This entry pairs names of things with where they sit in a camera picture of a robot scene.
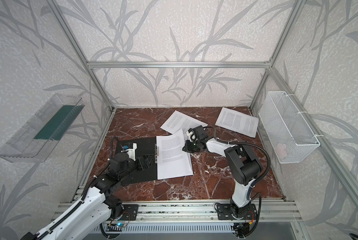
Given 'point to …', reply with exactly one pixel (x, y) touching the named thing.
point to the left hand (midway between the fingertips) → (151, 153)
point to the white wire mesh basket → (290, 136)
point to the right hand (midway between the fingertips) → (182, 144)
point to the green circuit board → (114, 227)
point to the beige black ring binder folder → (145, 146)
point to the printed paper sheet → (178, 120)
